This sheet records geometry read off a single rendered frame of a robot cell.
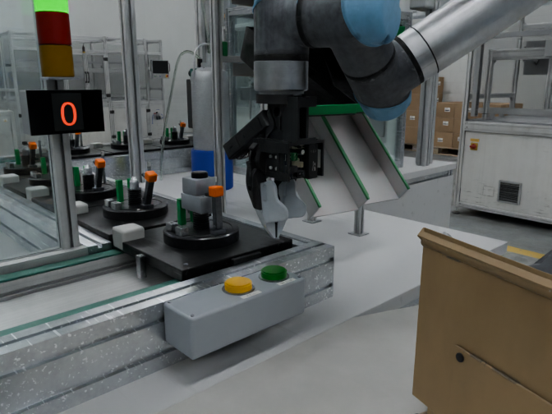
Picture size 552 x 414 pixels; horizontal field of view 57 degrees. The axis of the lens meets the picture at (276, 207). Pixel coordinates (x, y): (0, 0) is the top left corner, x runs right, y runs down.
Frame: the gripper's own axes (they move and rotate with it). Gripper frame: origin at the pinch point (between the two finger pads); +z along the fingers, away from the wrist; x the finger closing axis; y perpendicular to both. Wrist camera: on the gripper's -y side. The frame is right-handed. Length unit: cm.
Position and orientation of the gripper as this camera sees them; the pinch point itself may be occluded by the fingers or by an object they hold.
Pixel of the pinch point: (271, 228)
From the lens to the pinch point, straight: 76.5
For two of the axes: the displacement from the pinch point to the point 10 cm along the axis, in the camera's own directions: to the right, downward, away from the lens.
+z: 0.0, 9.7, 2.4
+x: 7.3, -1.6, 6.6
